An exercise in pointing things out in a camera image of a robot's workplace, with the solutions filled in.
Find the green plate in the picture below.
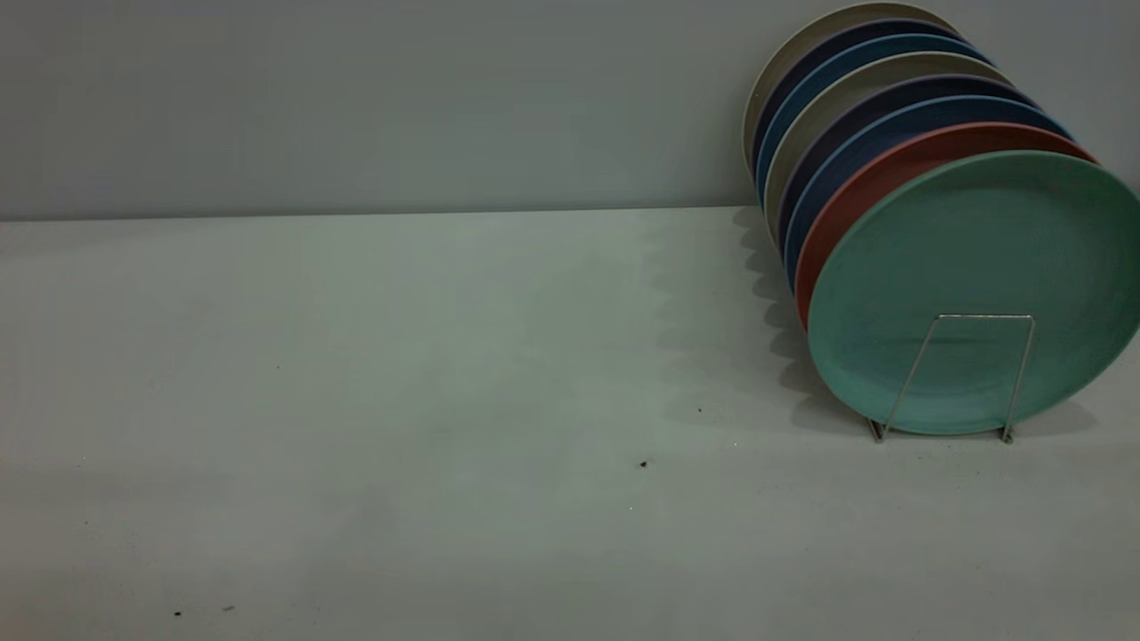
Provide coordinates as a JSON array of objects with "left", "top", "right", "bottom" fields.
[{"left": 806, "top": 150, "right": 1140, "bottom": 436}]

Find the dark purple plate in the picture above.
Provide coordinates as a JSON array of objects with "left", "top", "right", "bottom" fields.
[{"left": 776, "top": 73, "right": 1043, "bottom": 259}]

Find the metal wire plate rack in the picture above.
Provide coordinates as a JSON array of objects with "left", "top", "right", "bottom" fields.
[{"left": 868, "top": 313, "right": 1037, "bottom": 445}]

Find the pink plate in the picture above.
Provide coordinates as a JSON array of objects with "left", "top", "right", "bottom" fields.
[{"left": 794, "top": 122, "right": 1098, "bottom": 330}]

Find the beige plate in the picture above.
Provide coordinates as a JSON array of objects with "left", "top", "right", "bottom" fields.
[
  {"left": 742, "top": 2, "right": 963, "bottom": 179},
  {"left": 763, "top": 51, "right": 1016, "bottom": 241}
]

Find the teal blue plate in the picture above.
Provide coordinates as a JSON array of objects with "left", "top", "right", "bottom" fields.
[{"left": 755, "top": 33, "right": 994, "bottom": 206}]

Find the dark navy plate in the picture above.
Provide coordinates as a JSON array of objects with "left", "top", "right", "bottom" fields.
[{"left": 751, "top": 18, "right": 976, "bottom": 170}]

